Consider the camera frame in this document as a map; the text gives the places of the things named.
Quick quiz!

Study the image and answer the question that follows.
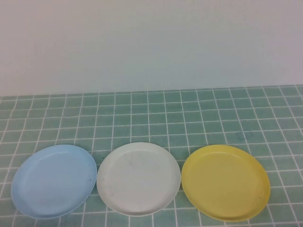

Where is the yellow plastic plate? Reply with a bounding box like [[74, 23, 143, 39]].
[[181, 144, 271, 227]]

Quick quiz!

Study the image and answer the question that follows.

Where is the light blue plastic plate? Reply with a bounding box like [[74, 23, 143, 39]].
[[11, 144, 98, 219]]

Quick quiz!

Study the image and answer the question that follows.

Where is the green checked table cloth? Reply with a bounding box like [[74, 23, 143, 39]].
[[0, 85, 303, 227]]

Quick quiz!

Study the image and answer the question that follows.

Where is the white plastic plate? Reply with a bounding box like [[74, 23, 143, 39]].
[[96, 142, 182, 217]]

